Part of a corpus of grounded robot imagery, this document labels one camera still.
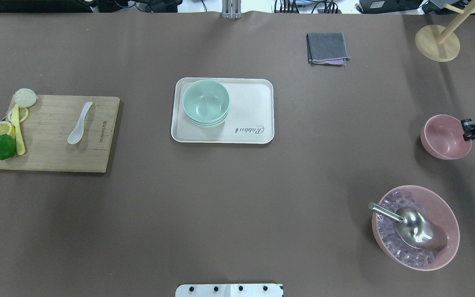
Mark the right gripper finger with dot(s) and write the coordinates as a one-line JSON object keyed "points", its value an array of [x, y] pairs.
{"points": [[469, 135], [468, 124]]}

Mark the small pink bowl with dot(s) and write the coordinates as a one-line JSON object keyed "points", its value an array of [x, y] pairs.
{"points": [[442, 137]]}

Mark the white ceramic spoon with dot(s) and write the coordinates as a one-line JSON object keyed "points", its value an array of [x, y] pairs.
{"points": [[77, 133]]}

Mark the large pink ice bowl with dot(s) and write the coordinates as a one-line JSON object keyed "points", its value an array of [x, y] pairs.
{"points": [[435, 209]]}

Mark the wooden mug tree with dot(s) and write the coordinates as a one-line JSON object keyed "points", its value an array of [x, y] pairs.
{"points": [[439, 43]]}

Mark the metal ice scoop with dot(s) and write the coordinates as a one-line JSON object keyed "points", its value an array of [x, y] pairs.
{"points": [[413, 228]]}

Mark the folded grey cloth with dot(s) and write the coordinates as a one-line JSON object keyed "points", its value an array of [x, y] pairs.
{"points": [[327, 48]]}

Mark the beige serving tray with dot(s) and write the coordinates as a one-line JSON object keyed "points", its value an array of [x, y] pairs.
{"points": [[251, 118]]}

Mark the stacked green bowls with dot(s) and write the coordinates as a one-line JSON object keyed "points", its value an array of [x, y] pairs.
{"points": [[206, 103]]}

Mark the wooden cutting board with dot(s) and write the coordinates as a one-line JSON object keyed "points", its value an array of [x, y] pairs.
{"points": [[51, 120]]}

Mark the lemon slice near bun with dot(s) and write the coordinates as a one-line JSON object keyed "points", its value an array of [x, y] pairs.
{"points": [[23, 114]]}

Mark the green lime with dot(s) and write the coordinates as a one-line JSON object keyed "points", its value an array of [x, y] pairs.
{"points": [[7, 147]]}

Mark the lemon slice near lime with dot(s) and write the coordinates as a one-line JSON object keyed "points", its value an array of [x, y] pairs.
{"points": [[7, 128]]}

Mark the aluminium frame post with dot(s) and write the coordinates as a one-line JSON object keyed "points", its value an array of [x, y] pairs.
{"points": [[231, 9]]}

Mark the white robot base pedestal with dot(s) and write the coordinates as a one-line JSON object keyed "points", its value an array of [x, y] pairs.
{"points": [[230, 290]]}

